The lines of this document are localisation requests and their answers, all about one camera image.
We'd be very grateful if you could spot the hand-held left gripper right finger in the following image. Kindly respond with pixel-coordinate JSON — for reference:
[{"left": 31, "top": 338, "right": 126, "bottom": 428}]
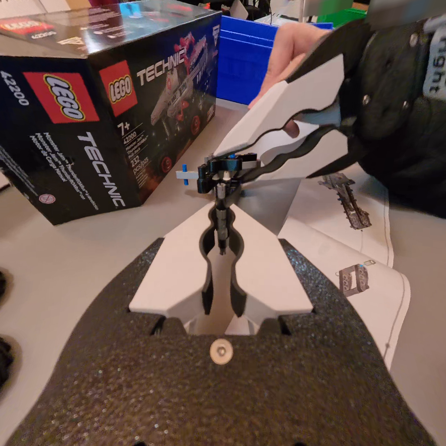
[{"left": 226, "top": 203, "right": 314, "bottom": 335}]

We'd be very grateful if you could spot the black grey toy brick chassis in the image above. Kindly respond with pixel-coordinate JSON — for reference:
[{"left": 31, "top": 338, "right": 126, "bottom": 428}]
[{"left": 176, "top": 151, "right": 261, "bottom": 256}]

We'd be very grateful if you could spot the person's right hand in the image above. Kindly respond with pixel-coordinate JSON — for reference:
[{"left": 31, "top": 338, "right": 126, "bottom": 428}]
[{"left": 248, "top": 23, "right": 332, "bottom": 139}]

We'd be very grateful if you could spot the blue plastic bin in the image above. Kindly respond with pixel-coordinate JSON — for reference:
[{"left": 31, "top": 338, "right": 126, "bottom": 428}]
[{"left": 216, "top": 15, "right": 334, "bottom": 106}]

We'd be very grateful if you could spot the white instruction booklet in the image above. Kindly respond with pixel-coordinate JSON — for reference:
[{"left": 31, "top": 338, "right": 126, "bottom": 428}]
[{"left": 278, "top": 171, "right": 412, "bottom": 371}]

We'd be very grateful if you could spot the black toy set box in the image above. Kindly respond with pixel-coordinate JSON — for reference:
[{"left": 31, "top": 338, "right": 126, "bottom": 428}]
[{"left": 0, "top": 0, "right": 223, "bottom": 226}]

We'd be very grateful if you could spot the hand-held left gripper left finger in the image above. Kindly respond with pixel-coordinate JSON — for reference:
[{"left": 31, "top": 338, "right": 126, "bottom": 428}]
[{"left": 128, "top": 202, "right": 223, "bottom": 336}]

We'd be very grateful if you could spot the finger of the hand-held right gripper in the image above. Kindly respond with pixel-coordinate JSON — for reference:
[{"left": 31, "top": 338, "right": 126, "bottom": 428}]
[
  {"left": 243, "top": 125, "right": 350, "bottom": 184},
  {"left": 213, "top": 53, "right": 346, "bottom": 157}
]

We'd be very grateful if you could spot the green plastic bin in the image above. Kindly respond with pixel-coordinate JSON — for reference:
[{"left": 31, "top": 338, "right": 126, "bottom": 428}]
[{"left": 316, "top": 9, "right": 369, "bottom": 28}]

